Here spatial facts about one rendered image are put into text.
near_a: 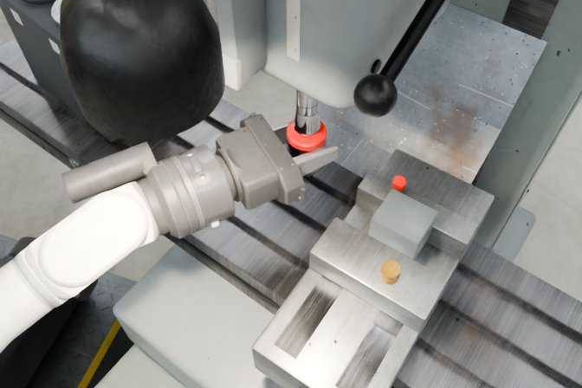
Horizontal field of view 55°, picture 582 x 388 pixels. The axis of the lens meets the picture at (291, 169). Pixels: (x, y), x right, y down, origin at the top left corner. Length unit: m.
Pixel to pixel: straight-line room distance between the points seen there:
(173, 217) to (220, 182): 0.06
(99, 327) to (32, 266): 0.83
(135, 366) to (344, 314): 0.41
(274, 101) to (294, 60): 1.86
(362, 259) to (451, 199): 0.18
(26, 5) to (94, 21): 0.69
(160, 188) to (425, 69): 0.52
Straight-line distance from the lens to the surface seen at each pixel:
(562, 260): 2.08
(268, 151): 0.63
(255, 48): 0.44
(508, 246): 1.79
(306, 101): 0.60
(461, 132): 0.94
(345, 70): 0.43
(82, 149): 0.95
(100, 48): 0.24
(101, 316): 1.43
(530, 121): 1.00
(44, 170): 2.27
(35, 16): 0.90
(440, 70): 0.94
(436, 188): 0.78
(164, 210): 0.60
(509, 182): 1.11
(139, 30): 0.24
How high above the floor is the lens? 1.66
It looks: 53 degrees down
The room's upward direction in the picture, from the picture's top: straight up
